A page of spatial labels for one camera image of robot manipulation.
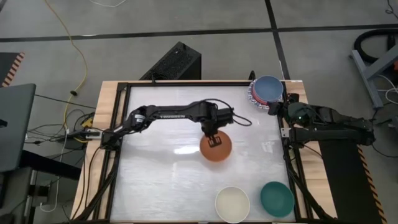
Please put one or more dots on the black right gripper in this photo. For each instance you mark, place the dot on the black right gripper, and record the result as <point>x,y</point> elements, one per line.
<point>295,112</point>

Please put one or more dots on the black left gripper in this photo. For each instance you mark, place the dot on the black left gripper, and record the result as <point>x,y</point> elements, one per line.
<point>212,128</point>

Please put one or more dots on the orange bowl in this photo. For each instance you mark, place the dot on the orange bowl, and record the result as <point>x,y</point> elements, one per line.
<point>217,154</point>

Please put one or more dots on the cream white bowl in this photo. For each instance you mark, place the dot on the cream white bowl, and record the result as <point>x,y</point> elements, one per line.
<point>232,204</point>

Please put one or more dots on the teal green bowl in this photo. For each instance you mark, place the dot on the teal green bowl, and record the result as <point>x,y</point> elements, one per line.
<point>277,199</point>

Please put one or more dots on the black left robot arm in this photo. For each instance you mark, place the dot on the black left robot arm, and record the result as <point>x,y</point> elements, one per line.
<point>174,113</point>

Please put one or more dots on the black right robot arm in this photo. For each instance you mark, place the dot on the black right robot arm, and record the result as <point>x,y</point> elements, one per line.
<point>342,133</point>

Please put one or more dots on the small black clamp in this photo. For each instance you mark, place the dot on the small black clamp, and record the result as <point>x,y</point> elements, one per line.
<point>251,75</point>

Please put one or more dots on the black perforated metal case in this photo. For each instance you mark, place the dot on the black perforated metal case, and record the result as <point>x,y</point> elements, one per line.
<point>177,62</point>

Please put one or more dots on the grey metal stand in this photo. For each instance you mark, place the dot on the grey metal stand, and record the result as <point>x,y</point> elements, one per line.
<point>367,74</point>

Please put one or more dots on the black hazard-striped floor mat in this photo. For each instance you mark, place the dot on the black hazard-striped floor mat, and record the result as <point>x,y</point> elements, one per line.
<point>345,186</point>
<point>7,65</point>

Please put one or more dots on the black power brick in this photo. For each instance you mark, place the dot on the black power brick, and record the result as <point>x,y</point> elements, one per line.
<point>74,143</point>

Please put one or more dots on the black equipment stand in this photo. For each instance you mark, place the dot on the black equipment stand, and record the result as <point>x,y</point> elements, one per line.
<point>46,165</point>

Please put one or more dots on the grey laptop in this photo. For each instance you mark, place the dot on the grey laptop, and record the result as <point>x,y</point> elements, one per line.
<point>15,124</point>

